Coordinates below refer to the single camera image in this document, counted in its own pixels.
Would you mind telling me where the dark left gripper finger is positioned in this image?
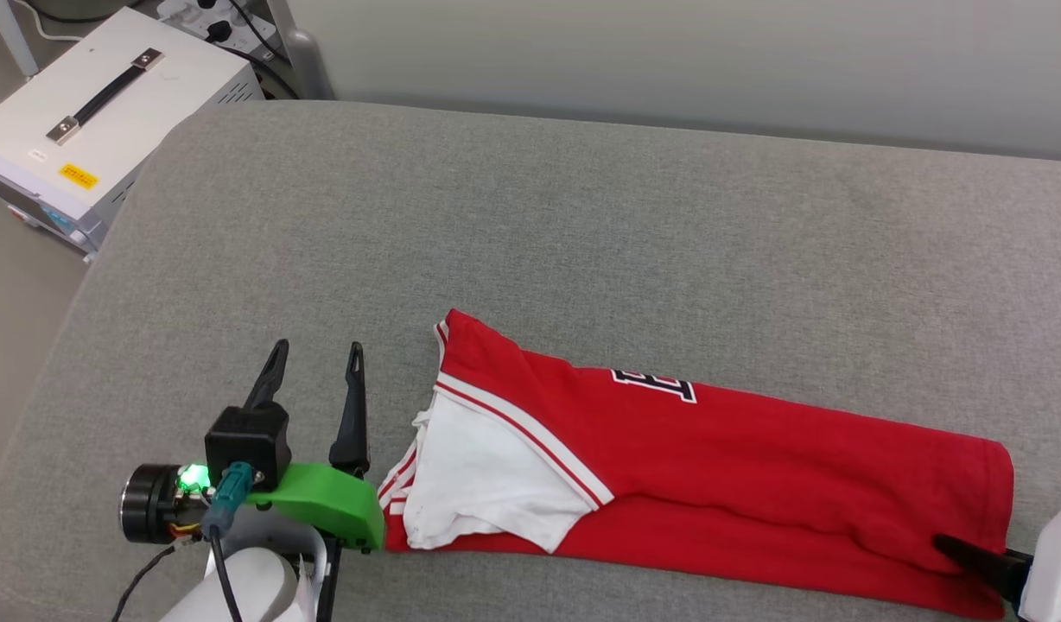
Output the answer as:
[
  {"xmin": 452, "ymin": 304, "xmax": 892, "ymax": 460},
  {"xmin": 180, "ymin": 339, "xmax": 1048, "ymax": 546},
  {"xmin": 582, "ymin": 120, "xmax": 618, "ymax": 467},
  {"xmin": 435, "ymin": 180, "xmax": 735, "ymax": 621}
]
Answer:
[
  {"xmin": 244, "ymin": 340, "xmax": 290, "ymax": 410},
  {"xmin": 329, "ymin": 343, "xmax": 371, "ymax": 477}
]

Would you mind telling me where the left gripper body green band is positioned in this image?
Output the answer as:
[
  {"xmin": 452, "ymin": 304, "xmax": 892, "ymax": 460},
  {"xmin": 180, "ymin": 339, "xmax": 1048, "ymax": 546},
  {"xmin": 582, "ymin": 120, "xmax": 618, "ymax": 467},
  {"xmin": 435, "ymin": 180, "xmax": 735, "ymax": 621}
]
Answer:
[{"xmin": 120, "ymin": 462, "xmax": 386, "ymax": 554}]

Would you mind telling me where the white equipment box black handle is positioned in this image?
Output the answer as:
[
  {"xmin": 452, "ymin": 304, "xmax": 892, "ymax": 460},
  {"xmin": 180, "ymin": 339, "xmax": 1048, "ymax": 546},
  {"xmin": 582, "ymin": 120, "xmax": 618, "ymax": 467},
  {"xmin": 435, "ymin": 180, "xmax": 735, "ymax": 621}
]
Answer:
[{"xmin": 0, "ymin": 7, "xmax": 265, "ymax": 262}]

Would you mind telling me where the teal cable connector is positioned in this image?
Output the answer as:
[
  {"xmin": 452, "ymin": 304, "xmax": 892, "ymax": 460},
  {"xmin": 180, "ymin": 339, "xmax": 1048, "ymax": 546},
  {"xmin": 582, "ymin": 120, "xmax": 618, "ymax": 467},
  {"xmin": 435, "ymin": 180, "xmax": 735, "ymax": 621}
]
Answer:
[{"xmin": 200, "ymin": 460, "xmax": 255, "ymax": 538}]

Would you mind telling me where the white furniture leg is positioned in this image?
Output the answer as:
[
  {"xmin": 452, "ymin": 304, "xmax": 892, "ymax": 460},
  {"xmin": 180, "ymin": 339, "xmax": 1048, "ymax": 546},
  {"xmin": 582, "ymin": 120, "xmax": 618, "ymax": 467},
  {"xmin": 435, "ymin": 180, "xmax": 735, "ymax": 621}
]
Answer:
[{"xmin": 0, "ymin": 0, "xmax": 41, "ymax": 79}]

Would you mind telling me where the red and white jersey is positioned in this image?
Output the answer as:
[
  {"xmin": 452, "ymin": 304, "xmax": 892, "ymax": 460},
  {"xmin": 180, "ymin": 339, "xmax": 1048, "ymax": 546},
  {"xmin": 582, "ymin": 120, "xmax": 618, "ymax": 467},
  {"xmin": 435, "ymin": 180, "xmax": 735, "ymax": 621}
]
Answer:
[{"xmin": 377, "ymin": 309, "xmax": 1015, "ymax": 621}]

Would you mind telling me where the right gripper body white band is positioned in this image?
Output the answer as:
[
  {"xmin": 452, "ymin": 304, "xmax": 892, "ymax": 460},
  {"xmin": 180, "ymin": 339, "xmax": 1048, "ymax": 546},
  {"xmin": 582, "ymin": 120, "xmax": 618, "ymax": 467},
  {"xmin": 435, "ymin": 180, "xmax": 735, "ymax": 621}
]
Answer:
[{"xmin": 1019, "ymin": 497, "xmax": 1061, "ymax": 622}]

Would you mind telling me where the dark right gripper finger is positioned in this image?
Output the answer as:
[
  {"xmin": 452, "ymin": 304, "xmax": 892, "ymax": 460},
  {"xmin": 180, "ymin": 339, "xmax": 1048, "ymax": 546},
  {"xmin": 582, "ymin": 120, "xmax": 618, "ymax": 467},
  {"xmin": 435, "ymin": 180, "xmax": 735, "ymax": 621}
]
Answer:
[{"xmin": 932, "ymin": 534, "xmax": 1035, "ymax": 602}]

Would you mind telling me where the white power strip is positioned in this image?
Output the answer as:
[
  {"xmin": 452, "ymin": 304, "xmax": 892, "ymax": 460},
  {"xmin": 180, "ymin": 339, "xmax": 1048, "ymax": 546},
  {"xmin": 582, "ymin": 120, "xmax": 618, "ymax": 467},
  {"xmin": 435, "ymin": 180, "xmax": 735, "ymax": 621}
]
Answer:
[{"xmin": 157, "ymin": 0, "xmax": 281, "ymax": 63}]

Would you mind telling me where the grey metal furniture leg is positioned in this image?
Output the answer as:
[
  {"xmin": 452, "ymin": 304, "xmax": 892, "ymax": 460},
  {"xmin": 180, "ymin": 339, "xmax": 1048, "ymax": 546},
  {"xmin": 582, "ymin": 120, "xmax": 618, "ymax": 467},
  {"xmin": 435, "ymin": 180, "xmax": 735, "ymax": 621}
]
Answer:
[{"xmin": 267, "ymin": 0, "xmax": 335, "ymax": 101}]

